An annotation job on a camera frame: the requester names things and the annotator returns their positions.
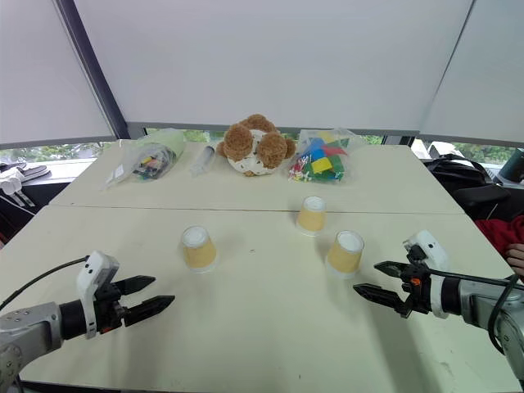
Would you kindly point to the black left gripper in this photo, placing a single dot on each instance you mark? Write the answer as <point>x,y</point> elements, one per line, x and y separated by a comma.
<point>107,308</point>

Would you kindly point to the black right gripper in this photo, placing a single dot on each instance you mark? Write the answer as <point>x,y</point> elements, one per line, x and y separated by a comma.
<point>416,287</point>

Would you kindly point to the yellow paper cup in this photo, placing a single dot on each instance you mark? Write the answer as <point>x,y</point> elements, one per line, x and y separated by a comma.
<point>197,249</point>
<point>345,254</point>
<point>312,216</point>

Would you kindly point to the red cloth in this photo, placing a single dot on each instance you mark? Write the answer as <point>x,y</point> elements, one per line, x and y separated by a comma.
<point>499,233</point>

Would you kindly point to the black backpack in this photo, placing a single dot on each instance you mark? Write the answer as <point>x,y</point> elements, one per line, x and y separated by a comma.
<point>471,184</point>

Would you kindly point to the person's bare hand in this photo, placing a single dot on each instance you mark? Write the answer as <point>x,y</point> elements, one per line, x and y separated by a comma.
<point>516,258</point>

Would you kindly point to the clear bag with green item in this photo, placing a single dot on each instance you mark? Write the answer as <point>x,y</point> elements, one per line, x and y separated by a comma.
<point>151,157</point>

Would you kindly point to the clear bag of colourful blocks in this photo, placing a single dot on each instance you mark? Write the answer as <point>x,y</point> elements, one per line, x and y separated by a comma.
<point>321,157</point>

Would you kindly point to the clear plastic syringe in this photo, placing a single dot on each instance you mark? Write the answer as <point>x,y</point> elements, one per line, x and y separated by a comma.
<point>202,159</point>

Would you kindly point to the black and white sandal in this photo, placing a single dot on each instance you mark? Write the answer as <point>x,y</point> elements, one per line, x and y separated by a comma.
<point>30,171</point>

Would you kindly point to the brown plush teddy bear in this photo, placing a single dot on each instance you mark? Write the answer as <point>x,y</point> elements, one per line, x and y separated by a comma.
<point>256,145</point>

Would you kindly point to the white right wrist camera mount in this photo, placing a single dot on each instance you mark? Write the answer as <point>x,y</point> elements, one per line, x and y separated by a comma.
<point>430,262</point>

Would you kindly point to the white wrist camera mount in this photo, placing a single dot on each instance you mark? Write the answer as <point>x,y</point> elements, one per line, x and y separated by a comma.
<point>96,272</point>
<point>430,262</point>

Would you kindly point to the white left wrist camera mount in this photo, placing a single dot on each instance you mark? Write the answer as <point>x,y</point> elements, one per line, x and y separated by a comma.
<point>96,272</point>

